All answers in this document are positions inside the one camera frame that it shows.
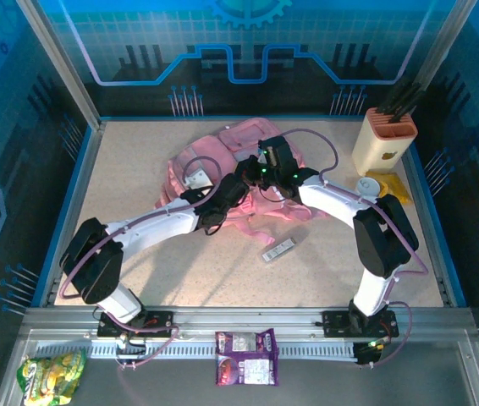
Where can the green snack bag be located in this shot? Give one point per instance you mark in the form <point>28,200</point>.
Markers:
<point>53,376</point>

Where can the small black controller board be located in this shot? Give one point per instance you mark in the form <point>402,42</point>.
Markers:
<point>131,349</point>
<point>368,351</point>

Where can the purple snack packet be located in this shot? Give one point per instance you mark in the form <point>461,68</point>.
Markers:
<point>248,370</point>
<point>243,340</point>

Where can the pink student backpack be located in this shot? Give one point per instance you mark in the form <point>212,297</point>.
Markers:
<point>205,148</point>

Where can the orange white can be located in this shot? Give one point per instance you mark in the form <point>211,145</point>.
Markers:
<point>368,186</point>

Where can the aluminium frame post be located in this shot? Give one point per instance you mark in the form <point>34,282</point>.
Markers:
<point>447,34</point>
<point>59,63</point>

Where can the aluminium frame beam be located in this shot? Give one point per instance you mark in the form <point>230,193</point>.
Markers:
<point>243,315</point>

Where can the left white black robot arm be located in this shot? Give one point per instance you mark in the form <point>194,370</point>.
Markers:
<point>155,226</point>

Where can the small white box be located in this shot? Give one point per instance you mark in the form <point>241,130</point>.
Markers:
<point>279,250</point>

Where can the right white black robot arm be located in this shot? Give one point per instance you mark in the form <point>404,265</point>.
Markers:
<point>332,201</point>

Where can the aluminium table side rail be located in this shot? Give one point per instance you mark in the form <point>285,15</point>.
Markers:
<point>72,199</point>
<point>434,237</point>

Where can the cream knife block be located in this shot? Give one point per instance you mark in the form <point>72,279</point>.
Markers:
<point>375,148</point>

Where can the yellow snack bag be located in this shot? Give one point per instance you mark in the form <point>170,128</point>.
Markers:
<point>396,188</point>

